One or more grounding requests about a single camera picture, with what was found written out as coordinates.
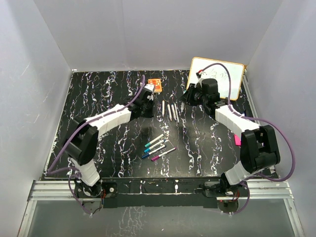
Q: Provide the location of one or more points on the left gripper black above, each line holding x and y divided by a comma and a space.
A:
150, 113

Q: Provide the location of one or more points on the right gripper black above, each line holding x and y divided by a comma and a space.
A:
187, 98

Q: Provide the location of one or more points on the light green marker pen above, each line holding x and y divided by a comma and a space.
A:
176, 112

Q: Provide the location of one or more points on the light blue marker pen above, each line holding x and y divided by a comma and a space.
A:
173, 112

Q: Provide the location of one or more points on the pink marker pen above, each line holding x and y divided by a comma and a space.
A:
169, 111

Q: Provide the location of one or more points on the yellow marker pen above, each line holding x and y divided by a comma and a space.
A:
163, 108

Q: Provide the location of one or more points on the teal marker pen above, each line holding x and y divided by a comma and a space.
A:
154, 141

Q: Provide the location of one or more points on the cyan marker pen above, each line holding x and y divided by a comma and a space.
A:
154, 145

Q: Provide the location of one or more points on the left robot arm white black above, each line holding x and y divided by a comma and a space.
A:
82, 139

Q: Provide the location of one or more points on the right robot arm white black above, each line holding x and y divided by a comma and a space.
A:
259, 148

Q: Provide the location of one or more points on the dark blue marker pen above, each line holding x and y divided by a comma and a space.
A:
153, 151

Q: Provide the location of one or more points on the magenta marker pen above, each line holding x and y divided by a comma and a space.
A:
162, 154

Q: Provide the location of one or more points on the magenta object at edge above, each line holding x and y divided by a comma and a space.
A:
237, 140

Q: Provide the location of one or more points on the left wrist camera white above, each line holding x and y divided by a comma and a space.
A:
149, 92

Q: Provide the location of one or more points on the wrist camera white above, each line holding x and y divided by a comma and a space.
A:
201, 75
149, 92

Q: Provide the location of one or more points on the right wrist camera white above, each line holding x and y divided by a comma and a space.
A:
201, 75

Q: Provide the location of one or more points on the white board orange frame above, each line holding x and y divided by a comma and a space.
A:
217, 72

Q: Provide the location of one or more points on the black base frame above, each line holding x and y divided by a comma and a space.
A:
156, 192

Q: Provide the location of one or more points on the aluminium rail frame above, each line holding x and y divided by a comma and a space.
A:
63, 190

